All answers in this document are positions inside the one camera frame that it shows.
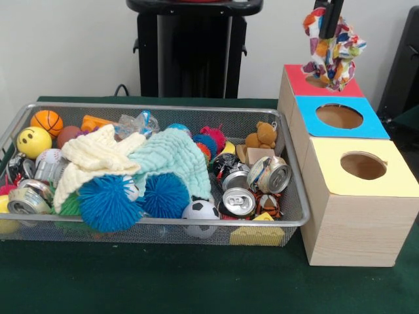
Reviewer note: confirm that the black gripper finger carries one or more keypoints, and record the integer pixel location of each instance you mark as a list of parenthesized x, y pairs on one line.
[(335, 16), (324, 18)]

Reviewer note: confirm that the red patterned cloth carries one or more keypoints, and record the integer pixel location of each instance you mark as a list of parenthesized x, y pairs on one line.
[(337, 55)]

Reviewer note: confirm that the cream knitted cloth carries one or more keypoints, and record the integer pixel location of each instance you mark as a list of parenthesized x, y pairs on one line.
[(91, 157)]

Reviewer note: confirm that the blue fuzzy ball with eye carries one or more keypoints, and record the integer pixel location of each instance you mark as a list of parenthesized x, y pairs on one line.
[(108, 202)]

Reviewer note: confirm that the wooden box with three holes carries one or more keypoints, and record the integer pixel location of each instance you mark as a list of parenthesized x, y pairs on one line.
[(353, 235)]

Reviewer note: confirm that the metal mesh bin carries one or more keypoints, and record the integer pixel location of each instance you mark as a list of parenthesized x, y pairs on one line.
[(196, 233)]

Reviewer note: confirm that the black upright panel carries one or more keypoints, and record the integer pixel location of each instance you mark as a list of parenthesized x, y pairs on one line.
[(402, 65)]

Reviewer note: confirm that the brown teddy bear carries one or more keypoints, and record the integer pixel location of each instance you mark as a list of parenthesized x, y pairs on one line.
[(262, 135)]

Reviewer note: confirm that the dark green table cloth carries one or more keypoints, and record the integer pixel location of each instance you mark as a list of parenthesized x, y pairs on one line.
[(406, 131), (196, 281)]

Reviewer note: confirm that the crushed silver soda can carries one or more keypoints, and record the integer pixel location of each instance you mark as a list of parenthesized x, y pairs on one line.
[(270, 175)]

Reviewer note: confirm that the crushed red soda can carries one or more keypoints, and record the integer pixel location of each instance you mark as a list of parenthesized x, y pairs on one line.
[(237, 201)]

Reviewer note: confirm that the mint knitted cloth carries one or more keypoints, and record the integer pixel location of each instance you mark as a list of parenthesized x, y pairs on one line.
[(176, 160)]

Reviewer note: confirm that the black and white soccer ball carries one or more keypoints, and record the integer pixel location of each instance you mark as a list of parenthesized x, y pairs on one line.
[(200, 210)]

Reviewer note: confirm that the blue spiky ball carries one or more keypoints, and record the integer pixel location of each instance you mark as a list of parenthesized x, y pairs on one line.
[(165, 198)]

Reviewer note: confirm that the orange toy basketball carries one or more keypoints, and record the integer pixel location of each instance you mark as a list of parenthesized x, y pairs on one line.
[(47, 122)]

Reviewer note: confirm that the yellow smiley ball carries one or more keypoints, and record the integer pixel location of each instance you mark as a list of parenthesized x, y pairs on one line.
[(33, 142)]

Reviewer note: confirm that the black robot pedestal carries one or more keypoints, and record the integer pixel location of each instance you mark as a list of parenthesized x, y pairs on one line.
[(196, 49)]

